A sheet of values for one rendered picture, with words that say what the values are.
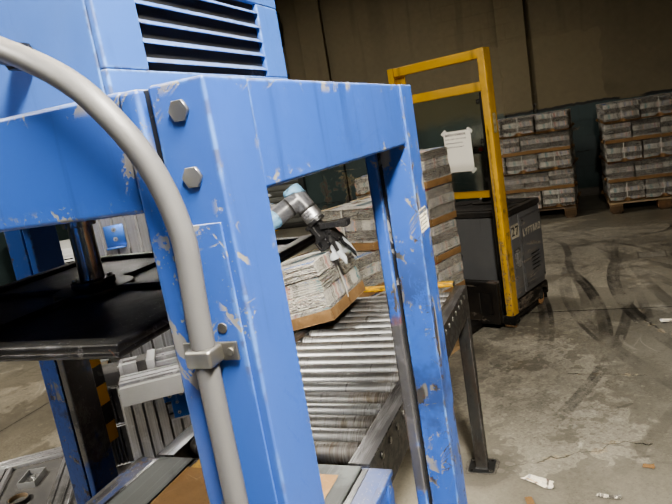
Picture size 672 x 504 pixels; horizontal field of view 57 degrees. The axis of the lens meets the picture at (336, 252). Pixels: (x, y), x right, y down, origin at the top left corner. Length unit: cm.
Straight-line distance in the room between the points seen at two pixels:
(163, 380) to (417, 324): 141
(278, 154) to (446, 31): 928
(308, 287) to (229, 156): 174
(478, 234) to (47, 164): 401
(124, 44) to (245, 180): 26
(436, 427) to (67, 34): 87
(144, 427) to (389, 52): 807
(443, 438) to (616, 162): 696
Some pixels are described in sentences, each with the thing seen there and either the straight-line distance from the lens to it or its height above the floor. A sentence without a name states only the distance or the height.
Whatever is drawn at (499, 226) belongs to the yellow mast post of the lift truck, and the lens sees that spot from 420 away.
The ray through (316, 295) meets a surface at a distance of 223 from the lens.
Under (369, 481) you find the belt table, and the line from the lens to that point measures 134.
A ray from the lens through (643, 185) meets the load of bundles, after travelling 808.
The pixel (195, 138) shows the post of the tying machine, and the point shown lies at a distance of 50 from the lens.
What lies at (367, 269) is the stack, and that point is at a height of 75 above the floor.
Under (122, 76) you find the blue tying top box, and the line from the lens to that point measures 71.
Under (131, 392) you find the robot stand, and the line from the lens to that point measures 238.
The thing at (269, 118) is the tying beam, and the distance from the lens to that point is 59.
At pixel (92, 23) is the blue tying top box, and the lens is 70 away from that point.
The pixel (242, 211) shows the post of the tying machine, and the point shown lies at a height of 144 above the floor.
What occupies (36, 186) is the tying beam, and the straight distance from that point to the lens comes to 61.
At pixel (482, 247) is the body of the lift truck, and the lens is 447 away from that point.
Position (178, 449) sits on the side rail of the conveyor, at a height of 80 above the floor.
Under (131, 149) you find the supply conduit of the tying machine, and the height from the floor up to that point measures 150.
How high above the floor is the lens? 149
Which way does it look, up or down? 11 degrees down
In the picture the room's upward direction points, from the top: 10 degrees counter-clockwise
